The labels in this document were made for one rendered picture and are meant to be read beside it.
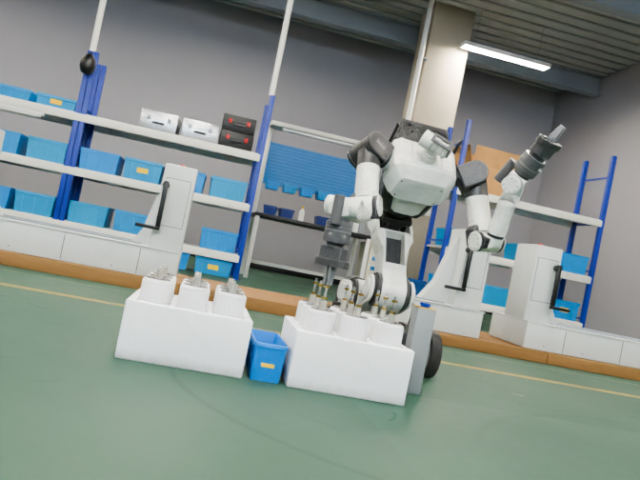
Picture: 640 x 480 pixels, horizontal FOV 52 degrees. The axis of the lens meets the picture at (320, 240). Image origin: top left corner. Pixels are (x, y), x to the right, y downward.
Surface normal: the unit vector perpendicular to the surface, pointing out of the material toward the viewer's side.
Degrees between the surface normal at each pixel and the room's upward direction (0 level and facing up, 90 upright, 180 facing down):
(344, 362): 90
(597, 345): 90
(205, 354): 90
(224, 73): 90
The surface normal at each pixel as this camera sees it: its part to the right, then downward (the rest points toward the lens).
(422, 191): -0.07, 0.78
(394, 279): 0.27, -0.60
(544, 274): 0.18, 0.02
